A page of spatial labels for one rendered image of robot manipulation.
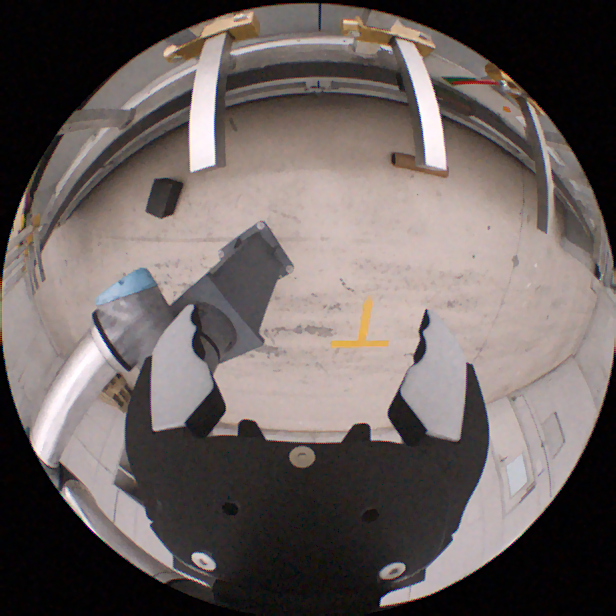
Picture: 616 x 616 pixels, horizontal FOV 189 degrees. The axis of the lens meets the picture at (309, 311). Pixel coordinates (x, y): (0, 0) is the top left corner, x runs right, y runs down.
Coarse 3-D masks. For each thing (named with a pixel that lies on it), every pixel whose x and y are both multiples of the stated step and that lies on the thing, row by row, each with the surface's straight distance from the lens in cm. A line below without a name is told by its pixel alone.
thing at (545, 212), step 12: (528, 108) 50; (528, 120) 49; (528, 132) 48; (540, 132) 49; (540, 144) 46; (540, 156) 45; (540, 168) 45; (540, 180) 44; (540, 192) 44; (552, 192) 45; (540, 204) 43; (552, 204) 45; (540, 216) 43; (552, 216) 44; (540, 228) 43; (552, 228) 44
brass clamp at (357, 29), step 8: (344, 24) 38; (352, 24) 39; (360, 24) 38; (344, 32) 39; (352, 32) 38; (360, 32) 39; (368, 32) 39; (376, 32) 39; (384, 32) 39; (392, 32) 39; (400, 32) 40; (408, 32) 42; (416, 32) 44; (360, 40) 41; (368, 40) 41; (376, 40) 40; (384, 40) 40; (408, 40) 40; (416, 40) 40; (416, 48) 42; (424, 48) 42; (432, 48) 41; (424, 56) 44
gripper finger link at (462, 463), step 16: (480, 400) 9; (464, 416) 8; (480, 416) 8; (464, 432) 7; (480, 432) 8; (416, 448) 7; (432, 448) 7; (448, 448) 7; (464, 448) 7; (480, 448) 8; (448, 464) 7; (464, 464) 7; (480, 464) 7; (448, 480) 7; (464, 480) 7; (464, 496) 7; (368, 512) 6; (448, 528) 7
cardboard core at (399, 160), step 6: (396, 156) 105; (402, 156) 107; (408, 156) 108; (414, 156) 111; (396, 162) 105; (402, 162) 106; (408, 162) 107; (414, 162) 108; (408, 168) 109; (414, 168) 110; (420, 168) 111; (426, 168) 112; (438, 174) 117; (444, 174) 118
